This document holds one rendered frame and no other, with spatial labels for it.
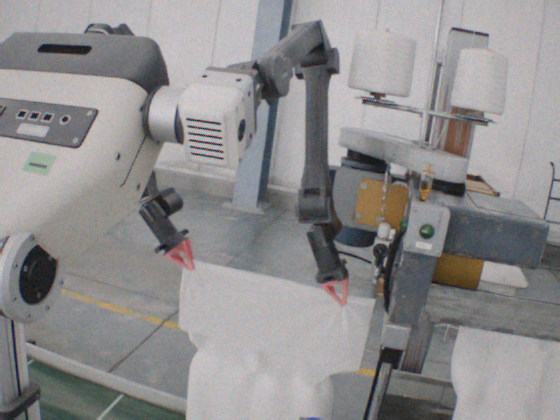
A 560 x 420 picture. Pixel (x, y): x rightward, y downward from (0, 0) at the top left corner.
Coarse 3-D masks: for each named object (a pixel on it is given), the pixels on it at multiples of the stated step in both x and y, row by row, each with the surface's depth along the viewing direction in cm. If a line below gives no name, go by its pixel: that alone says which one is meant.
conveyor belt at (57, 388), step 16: (32, 368) 173; (48, 368) 175; (48, 384) 165; (64, 384) 168; (80, 384) 170; (48, 400) 157; (64, 400) 159; (80, 400) 161; (96, 400) 163; (112, 400) 165; (128, 400) 167; (48, 416) 148; (64, 416) 151; (80, 416) 153; (96, 416) 155; (112, 416) 156; (128, 416) 158; (144, 416) 160; (160, 416) 162; (176, 416) 163
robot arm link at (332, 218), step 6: (330, 198) 115; (294, 204) 118; (330, 204) 115; (294, 210) 118; (330, 210) 115; (300, 216) 118; (330, 216) 115; (336, 216) 126; (300, 222) 118; (306, 222) 117; (312, 222) 117; (318, 222) 116; (324, 222) 116; (330, 222) 115; (336, 222) 124; (336, 228) 122; (336, 234) 123
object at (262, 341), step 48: (192, 288) 129; (240, 288) 125; (288, 288) 122; (192, 336) 130; (240, 336) 128; (288, 336) 125; (336, 336) 123; (192, 384) 129; (240, 384) 124; (288, 384) 122
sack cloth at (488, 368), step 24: (480, 336) 116; (504, 336) 114; (456, 360) 118; (480, 360) 115; (504, 360) 114; (528, 360) 113; (552, 360) 112; (456, 384) 118; (480, 384) 115; (504, 384) 113; (528, 384) 112; (552, 384) 111; (456, 408) 121; (480, 408) 114; (504, 408) 111; (528, 408) 110; (552, 408) 109
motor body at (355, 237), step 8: (344, 160) 144; (352, 160) 143; (360, 168) 141; (368, 168) 140; (376, 168) 140; (384, 168) 141; (344, 232) 145; (352, 232) 144; (360, 232) 144; (368, 232) 144; (376, 232) 147; (336, 240) 148; (344, 240) 145; (352, 240) 145; (360, 240) 144; (368, 240) 145
